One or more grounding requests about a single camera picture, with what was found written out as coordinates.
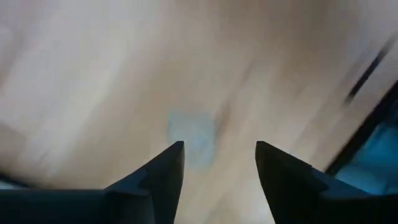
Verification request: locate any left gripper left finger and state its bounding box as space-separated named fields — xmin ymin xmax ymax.
xmin=0 ymin=141 xmax=185 ymax=224

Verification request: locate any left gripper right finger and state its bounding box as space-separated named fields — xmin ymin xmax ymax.
xmin=254 ymin=141 xmax=398 ymax=224

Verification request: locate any small clear square glass bottle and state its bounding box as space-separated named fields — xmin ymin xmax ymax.
xmin=166 ymin=110 xmax=218 ymax=171

